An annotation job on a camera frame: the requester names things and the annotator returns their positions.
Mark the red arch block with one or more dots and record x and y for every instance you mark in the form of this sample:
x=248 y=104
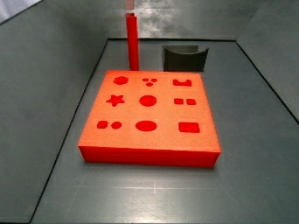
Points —
x=131 y=28

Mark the red shape sorter board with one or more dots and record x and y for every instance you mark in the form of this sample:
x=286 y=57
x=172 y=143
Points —
x=151 y=120

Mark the black curved holder bracket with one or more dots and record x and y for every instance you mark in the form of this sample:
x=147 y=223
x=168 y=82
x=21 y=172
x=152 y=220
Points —
x=184 y=58

